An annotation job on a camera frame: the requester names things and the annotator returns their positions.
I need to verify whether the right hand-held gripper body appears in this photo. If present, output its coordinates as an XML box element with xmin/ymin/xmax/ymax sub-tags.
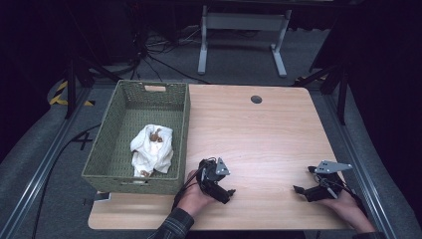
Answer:
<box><xmin>304</xmin><ymin>160</ymin><xmax>353</xmax><ymax>203</ymax></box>

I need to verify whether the person's left hand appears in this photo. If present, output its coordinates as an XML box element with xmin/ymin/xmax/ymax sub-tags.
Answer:
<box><xmin>177</xmin><ymin>169</ymin><xmax>217</xmax><ymax>218</ymax></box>

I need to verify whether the aluminium floor rail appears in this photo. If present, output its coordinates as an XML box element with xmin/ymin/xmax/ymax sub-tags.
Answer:
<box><xmin>322</xmin><ymin>94</ymin><xmax>399</xmax><ymax>239</ymax></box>
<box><xmin>0</xmin><ymin>88</ymin><xmax>93</xmax><ymax>239</ymax></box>

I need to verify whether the hand-held gripper cable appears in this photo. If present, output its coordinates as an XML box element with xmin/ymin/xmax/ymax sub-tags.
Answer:
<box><xmin>336</xmin><ymin>180</ymin><xmax>368</xmax><ymax>217</ymax></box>
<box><xmin>171</xmin><ymin>164</ymin><xmax>204</xmax><ymax>210</ymax></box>

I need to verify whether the yellow and black floor tape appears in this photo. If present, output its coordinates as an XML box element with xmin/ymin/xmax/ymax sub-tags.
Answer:
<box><xmin>49</xmin><ymin>80</ymin><xmax>96</xmax><ymax>108</ymax></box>

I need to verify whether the black tripod stand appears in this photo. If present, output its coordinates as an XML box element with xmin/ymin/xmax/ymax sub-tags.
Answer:
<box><xmin>64</xmin><ymin>56</ymin><xmax>122</xmax><ymax>120</ymax></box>
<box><xmin>293</xmin><ymin>63</ymin><xmax>349</xmax><ymax>126</ymax></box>

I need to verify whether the white metal stand frame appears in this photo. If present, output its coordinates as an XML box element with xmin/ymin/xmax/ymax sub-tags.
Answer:
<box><xmin>197</xmin><ymin>4</ymin><xmax>293</xmax><ymax>78</ymax></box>

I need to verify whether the bundle of black cables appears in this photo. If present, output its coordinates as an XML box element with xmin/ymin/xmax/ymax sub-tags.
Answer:
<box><xmin>130</xmin><ymin>29</ymin><xmax>213</xmax><ymax>86</ymax></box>

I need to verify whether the black floor cable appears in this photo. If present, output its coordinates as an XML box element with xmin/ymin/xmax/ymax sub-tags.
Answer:
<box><xmin>31</xmin><ymin>122</ymin><xmax>103</xmax><ymax>239</ymax></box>

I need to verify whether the green woven basket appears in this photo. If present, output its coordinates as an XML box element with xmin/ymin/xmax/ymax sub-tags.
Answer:
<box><xmin>81</xmin><ymin>79</ymin><xmax>192</xmax><ymax>196</ymax></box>

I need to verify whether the right hand-held gripper cable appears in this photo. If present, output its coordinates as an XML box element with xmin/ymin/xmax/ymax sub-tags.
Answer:
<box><xmin>336</xmin><ymin>180</ymin><xmax>368</xmax><ymax>217</ymax></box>

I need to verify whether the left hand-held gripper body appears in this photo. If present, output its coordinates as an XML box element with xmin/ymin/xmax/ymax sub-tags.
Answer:
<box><xmin>196</xmin><ymin>157</ymin><xmax>232</xmax><ymax>205</ymax></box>

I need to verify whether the left hand-held gripper cable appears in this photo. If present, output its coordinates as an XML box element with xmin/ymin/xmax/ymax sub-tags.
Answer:
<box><xmin>171</xmin><ymin>164</ymin><xmax>204</xmax><ymax>210</ymax></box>

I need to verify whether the white bear print cloth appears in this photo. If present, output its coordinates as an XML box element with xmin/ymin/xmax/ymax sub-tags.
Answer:
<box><xmin>129</xmin><ymin>123</ymin><xmax>175</xmax><ymax>178</ymax></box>

